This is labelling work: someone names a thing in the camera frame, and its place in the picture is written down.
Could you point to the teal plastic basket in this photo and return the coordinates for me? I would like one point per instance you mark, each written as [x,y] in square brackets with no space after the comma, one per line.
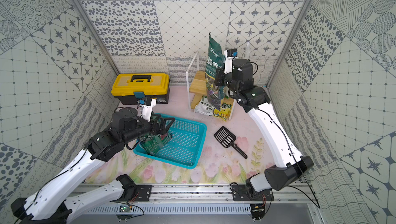
[184,148]

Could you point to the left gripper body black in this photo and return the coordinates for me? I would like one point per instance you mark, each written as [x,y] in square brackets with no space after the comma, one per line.
[158,125]

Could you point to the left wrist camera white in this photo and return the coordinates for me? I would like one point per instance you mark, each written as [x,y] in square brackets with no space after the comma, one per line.
[147,105]

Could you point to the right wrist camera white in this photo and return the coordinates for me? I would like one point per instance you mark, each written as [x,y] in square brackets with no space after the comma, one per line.
[230,55]

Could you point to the wooden white frame shelf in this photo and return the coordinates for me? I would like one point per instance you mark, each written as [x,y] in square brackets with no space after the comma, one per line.
[198,87]

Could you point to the controller board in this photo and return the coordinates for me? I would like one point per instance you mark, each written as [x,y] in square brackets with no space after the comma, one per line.
[258,211]
[124,213]

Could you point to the aluminium mounting rail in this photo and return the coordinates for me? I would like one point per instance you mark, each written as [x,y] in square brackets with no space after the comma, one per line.
[186,193]

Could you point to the grey slotted cable duct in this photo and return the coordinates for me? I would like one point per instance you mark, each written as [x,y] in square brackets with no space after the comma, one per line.
[175,209]

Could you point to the left controller board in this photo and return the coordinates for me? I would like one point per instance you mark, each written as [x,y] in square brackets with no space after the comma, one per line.
[124,213]

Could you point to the black slotted scoop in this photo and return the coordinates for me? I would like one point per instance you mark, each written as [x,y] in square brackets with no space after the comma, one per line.
[227,139]

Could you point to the white green small fertilizer bag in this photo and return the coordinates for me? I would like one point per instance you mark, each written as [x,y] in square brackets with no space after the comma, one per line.
[204,107]

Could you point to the yellow small fertilizer bag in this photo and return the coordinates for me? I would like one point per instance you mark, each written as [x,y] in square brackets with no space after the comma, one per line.
[225,111]

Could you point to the right controller board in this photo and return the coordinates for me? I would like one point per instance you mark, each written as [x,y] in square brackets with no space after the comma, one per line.
[258,211]

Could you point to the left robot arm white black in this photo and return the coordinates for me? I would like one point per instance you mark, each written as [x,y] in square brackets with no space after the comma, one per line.
[52,204]

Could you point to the colourful green fertilizer bag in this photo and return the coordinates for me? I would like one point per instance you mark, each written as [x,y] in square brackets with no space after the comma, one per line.
[152,144]

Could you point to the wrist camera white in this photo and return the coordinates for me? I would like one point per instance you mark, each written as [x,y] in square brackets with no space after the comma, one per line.
[147,105]
[230,55]

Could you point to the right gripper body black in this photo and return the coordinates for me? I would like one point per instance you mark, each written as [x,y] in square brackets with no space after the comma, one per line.
[223,79]

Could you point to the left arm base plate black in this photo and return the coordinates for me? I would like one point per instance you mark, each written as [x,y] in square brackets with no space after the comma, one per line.
[144,192]

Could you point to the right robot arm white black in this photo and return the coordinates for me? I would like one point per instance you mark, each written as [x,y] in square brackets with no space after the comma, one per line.
[290,165]

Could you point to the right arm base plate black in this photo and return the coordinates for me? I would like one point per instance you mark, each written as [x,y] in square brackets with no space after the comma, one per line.
[241,192]

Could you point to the yellow black toolbox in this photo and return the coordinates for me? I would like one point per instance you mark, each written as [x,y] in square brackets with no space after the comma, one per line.
[129,88]

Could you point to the tall dark green fertilizer bag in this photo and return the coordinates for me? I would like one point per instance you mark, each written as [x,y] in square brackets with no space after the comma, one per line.
[215,61]

